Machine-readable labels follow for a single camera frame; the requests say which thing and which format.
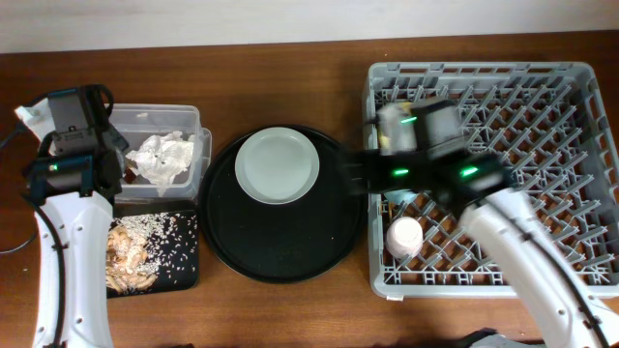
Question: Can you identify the grey dishwasher rack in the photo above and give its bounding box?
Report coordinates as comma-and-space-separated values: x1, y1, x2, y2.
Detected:
362, 62, 618, 301

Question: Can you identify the pink plastic cup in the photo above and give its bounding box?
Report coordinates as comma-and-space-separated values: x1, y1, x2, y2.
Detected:
385, 217, 424, 258

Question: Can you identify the white tissue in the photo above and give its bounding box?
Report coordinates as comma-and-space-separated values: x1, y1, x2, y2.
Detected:
126, 130, 195, 186

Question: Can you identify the black rectangular tray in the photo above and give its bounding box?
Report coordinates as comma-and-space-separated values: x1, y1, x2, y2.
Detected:
105, 200, 202, 299

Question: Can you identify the grey round plate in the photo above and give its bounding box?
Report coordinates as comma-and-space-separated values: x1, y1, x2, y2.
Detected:
234, 127, 320, 205

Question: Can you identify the round black tray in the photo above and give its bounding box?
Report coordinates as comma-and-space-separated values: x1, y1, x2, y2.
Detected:
196, 126, 368, 283

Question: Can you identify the light blue plastic cup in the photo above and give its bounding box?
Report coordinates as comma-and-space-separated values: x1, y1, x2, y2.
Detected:
384, 189, 418, 205

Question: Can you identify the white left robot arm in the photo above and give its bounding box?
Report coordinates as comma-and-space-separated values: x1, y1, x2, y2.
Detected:
23, 127, 128, 347

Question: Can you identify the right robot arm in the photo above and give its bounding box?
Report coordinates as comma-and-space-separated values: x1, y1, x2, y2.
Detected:
341, 150, 618, 347

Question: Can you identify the clear plastic waste bin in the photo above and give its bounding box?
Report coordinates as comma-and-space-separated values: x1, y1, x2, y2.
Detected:
109, 103, 212, 201

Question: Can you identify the food scraps and rice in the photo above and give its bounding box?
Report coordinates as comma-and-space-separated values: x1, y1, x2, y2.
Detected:
105, 212, 197, 294

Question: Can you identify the yellow bowl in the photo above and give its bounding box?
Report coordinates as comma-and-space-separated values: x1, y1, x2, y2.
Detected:
376, 102, 414, 154

